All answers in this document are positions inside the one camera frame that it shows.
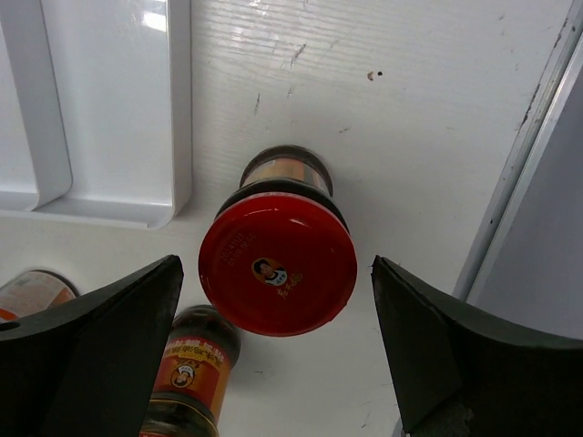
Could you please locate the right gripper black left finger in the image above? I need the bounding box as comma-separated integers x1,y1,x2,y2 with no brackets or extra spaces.
1,255,184,436

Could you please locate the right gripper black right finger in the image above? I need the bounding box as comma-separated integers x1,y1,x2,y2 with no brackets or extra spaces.
372,257,582,436

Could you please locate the white-lid sauce jar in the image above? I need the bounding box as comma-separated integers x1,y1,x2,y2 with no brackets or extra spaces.
1,269,79,323

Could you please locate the red-lid chili sauce jar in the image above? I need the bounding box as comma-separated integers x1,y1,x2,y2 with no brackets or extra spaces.
198,145,358,337

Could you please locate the white divided organizer tray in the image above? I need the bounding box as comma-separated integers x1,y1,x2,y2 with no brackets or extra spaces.
1,1,192,229

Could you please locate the aluminium table rail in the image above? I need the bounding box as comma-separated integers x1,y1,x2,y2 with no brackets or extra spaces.
453,1,582,300

